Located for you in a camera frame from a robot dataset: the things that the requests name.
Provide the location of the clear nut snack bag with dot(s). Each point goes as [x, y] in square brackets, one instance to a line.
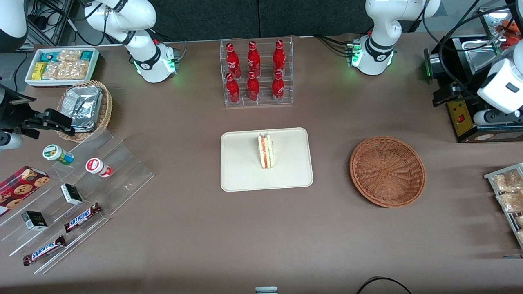
[69, 56]
[52, 71]
[74, 70]

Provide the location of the stainless steel tray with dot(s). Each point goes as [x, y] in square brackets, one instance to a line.
[478, 55]

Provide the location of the Snickers chocolate bar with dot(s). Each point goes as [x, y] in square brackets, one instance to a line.
[44, 250]
[81, 218]

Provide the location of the black control box yellow panel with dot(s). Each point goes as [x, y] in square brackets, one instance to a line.
[459, 126]

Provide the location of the red lid yogurt cup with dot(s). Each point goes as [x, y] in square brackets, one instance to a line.
[96, 165]

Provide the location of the small grey device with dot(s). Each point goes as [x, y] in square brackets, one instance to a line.
[266, 290]

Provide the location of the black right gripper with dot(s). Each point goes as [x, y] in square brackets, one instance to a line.
[9, 111]

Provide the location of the teal snack pack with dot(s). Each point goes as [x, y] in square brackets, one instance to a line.
[86, 55]
[49, 56]

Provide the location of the green lid yogurt cup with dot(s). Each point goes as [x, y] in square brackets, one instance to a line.
[55, 152]

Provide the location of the aluminium frame rack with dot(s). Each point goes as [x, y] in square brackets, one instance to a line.
[57, 20]

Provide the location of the triangle sandwich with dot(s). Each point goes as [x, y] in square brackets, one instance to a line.
[265, 151]

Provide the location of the tray of packaged snacks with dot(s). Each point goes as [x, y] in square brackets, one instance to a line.
[490, 176]

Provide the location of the yellow snack pack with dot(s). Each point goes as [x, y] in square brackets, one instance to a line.
[38, 71]

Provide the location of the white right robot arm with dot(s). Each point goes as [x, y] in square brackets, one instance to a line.
[143, 16]

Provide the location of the clear cracker bag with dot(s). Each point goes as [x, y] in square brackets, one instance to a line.
[510, 201]
[520, 236]
[506, 181]
[519, 221]

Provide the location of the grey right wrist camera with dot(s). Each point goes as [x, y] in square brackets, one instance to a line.
[11, 141]

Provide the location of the clear acrylic bottle rack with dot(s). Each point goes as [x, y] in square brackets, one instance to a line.
[265, 102]

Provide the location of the red cola bottle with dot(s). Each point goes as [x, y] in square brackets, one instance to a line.
[253, 60]
[233, 61]
[253, 89]
[233, 90]
[278, 89]
[279, 58]

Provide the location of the small black box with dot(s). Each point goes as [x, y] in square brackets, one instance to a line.
[71, 194]
[34, 220]

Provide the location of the white plastic snack bin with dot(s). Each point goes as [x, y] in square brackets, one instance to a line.
[28, 79]

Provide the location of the clear acrylic stepped stand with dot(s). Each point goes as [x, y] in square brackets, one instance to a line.
[122, 171]

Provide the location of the cream plastic tray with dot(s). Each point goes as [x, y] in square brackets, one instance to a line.
[241, 163]

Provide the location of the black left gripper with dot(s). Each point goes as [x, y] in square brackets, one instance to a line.
[461, 90]

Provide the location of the silver foil pouch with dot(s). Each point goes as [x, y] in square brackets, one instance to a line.
[83, 107]

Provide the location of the red tartan cookie box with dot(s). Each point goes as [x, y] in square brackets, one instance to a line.
[20, 188]

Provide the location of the light wicker basket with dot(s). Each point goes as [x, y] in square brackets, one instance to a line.
[107, 108]

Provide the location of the brown wicker basket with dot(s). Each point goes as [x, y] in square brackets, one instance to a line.
[386, 171]

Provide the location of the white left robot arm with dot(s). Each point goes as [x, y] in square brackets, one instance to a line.
[382, 24]

